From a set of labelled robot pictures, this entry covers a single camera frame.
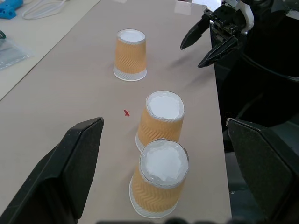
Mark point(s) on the clear plastic bag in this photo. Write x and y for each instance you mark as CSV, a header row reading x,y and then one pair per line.
x,y
11,53

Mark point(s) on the dark robot torso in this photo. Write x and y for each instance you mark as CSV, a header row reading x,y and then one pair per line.
x,y
268,81

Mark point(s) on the orange ribbed paper cup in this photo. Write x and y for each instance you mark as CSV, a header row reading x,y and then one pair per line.
x,y
156,196
161,126
130,53

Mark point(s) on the blue plastic part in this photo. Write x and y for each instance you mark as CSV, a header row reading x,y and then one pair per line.
x,y
8,9

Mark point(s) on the green object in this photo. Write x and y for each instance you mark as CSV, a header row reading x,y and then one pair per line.
x,y
2,35

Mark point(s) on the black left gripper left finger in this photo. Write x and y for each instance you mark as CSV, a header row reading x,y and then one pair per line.
x,y
58,177

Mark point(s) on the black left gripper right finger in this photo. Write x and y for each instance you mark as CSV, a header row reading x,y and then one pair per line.
x,y
266,163

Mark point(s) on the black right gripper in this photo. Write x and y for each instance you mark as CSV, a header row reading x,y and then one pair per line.
x,y
225,19

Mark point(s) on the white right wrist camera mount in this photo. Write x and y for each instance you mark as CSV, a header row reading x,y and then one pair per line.
x,y
248,16

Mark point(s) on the red cross mark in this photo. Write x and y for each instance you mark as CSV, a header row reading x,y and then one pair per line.
x,y
126,113

